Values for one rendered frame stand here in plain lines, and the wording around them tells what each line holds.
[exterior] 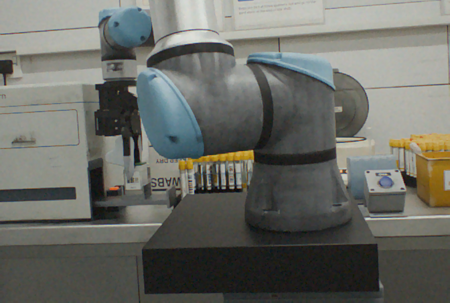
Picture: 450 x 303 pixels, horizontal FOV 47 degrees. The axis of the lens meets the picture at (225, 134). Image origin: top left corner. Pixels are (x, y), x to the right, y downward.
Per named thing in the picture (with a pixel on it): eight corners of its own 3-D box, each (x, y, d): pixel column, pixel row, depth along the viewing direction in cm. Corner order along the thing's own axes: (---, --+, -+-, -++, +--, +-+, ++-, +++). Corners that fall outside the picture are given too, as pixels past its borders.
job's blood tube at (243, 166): (242, 204, 119) (240, 160, 118) (242, 202, 120) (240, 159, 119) (248, 203, 119) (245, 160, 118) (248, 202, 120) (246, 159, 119)
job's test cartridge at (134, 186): (124, 195, 111) (122, 166, 111) (131, 192, 116) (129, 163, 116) (142, 195, 111) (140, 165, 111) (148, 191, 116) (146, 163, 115)
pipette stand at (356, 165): (353, 204, 112) (351, 159, 112) (346, 199, 119) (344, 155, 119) (400, 202, 112) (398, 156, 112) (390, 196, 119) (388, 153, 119)
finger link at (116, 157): (108, 181, 111) (108, 138, 113) (134, 179, 111) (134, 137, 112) (102, 179, 108) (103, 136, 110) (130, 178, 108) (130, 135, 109)
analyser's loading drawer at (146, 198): (77, 211, 112) (76, 188, 112) (89, 205, 119) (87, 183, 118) (169, 208, 110) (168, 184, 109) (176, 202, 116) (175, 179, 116)
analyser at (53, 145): (-31, 224, 114) (-42, 88, 113) (31, 201, 141) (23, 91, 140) (104, 220, 110) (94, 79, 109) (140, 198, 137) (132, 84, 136)
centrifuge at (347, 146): (277, 194, 130) (274, 146, 129) (294, 177, 158) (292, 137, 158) (377, 194, 123) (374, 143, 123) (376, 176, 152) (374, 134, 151)
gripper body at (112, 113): (108, 137, 118) (104, 83, 117) (144, 135, 116) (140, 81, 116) (95, 139, 110) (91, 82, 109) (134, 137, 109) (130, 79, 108)
